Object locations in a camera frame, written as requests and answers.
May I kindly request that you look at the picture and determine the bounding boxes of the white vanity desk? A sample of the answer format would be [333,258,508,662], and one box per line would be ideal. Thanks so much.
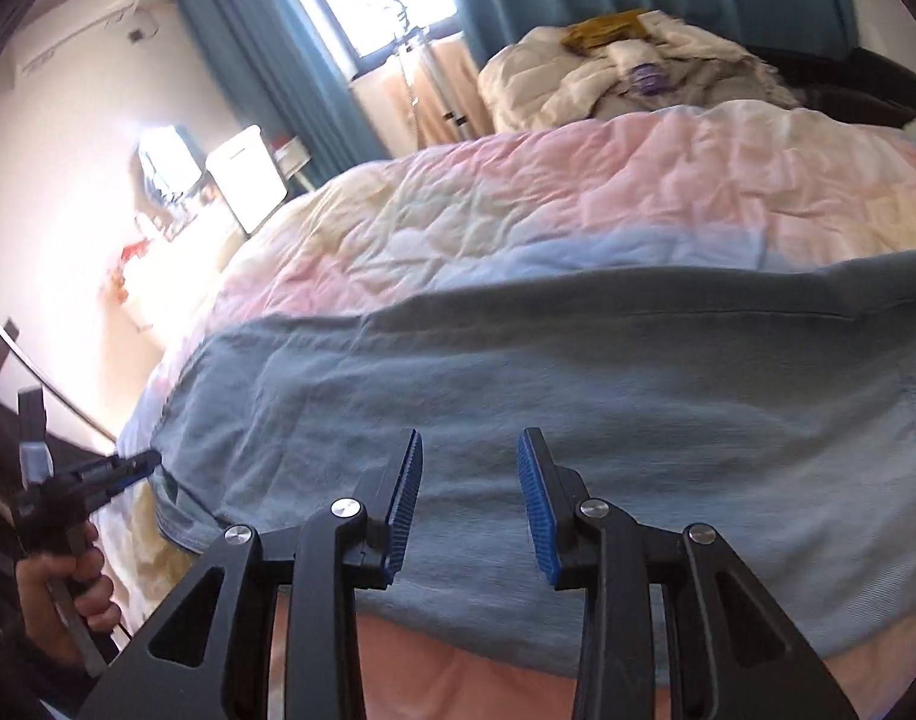
[101,195,238,365]

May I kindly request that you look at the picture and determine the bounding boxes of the pile of beige clothes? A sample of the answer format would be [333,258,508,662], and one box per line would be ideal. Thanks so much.
[477,11,804,134]

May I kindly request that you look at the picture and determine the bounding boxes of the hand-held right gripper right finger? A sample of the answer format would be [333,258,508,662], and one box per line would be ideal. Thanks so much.
[516,427,860,720]

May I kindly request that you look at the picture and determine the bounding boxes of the purple printed cloth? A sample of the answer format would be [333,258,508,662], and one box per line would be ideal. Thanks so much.
[627,64,670,96]

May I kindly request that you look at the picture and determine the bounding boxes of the vanity mirror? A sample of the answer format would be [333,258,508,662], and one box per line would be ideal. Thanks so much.
[135,126,205,202]

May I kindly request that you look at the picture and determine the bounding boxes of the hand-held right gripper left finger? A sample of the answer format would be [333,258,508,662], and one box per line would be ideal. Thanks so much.
[75,429,425,720]

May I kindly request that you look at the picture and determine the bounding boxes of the metal garment steamer stand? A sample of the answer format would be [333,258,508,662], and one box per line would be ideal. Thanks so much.
[387,1,468,143]

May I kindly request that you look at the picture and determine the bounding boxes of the white chair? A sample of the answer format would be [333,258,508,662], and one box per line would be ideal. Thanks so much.
[205,125,292,235]

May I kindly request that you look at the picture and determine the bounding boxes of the mustard yellow cloth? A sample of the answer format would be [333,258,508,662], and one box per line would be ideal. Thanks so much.
[563,9,658,50]

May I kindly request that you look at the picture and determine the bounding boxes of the person's left hand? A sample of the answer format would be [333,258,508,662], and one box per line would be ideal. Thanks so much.
[15,523,115,666]

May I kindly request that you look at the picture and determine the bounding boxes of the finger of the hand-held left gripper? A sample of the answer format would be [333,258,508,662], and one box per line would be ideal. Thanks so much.
[90,450,163,487]

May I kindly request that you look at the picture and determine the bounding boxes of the pastel pink yellow duvet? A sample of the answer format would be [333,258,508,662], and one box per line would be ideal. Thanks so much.
[116,101,916,720]

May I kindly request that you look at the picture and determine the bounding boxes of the grey-blue sweatshirt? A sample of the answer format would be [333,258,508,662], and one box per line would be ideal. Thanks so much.
[152,247,916,687]

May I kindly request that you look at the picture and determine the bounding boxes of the beige hanging sweater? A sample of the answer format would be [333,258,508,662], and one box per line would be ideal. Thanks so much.
[351,34,496,155]

